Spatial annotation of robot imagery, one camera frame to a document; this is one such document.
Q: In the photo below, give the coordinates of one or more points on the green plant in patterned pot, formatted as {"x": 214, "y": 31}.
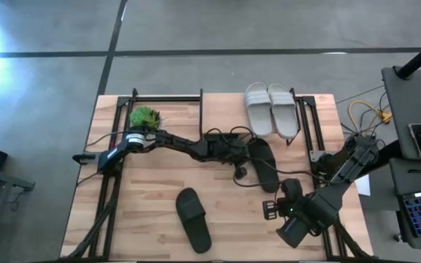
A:
{"x": 144, "y": 117}

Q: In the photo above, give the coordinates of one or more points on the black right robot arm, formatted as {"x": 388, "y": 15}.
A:
{"x": 324, "y": 208}

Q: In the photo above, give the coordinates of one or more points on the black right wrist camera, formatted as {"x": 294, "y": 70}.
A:
{"x": 291, "y": 188}

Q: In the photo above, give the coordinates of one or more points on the grey metal stand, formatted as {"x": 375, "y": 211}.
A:
{"x": 17, "y": 182}

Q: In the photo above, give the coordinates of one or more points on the black slide sandal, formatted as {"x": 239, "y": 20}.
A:
{"x": 194, "y": 223}
{"x": 267, "y": 175}

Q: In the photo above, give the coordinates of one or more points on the grey slide sandal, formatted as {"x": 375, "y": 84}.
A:
{"x": 258, "y": 113}
{"x": 283, "y": 117}

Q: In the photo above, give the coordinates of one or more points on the black stand pole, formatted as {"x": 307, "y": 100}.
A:
{"x": 420, "y": 56}

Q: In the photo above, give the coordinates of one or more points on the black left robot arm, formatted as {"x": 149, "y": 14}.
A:
{"x": 181, "y": 144}

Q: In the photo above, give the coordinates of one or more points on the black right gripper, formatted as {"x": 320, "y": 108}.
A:
{"x": 270, "y": 210}

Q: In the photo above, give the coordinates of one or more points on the grey side desk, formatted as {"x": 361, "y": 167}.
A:
{"x": 411, "y": 102}

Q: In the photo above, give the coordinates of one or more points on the white paper sheet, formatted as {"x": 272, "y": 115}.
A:
{"x": 364, "y": 186}

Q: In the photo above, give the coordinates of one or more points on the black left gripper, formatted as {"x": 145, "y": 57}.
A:
{"x": 225, "y": 149}

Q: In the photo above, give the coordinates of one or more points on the wooden shelf with black frame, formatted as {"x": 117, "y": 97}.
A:
{"x": 221, "y": 109}

